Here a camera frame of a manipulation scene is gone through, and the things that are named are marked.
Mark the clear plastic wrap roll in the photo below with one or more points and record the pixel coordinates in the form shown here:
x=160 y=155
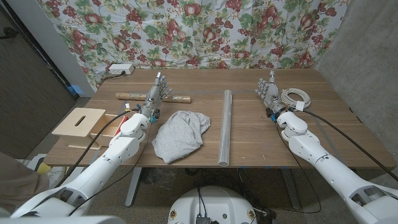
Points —
x=225 y=127

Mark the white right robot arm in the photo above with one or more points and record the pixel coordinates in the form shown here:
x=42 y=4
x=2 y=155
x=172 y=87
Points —
x=323 y=161

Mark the wooden box with slot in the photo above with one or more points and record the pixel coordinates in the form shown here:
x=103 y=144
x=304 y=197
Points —
x=76 y=124

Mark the person in brown clothing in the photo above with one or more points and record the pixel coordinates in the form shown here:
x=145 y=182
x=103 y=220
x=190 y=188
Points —
x=18 y=183

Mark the yellow black floor object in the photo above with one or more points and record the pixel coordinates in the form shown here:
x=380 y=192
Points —
x=43 y=168

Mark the white power strip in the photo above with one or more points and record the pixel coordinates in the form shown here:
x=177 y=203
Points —
x=120 y=68

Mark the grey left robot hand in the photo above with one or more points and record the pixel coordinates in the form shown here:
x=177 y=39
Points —
x=154 y=99

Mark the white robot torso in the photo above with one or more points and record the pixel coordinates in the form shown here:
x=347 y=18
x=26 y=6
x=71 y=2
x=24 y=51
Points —
x=214 y=205

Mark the grey table leg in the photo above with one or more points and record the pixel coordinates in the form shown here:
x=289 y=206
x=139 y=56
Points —
x=291 y=189
x=133 y=186

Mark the floral fruit print backdrop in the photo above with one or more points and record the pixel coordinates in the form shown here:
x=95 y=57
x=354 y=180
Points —
x=186 y=31

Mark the grey shirt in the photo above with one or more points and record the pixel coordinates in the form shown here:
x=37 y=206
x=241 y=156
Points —
x=180 y=137

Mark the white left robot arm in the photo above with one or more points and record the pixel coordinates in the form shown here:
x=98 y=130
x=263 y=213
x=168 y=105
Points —
x=102 y=161

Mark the brown patterned paper roll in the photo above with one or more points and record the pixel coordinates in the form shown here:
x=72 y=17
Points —
x=178 y=99

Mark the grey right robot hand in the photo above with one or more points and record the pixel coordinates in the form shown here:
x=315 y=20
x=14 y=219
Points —
x=272 y=95

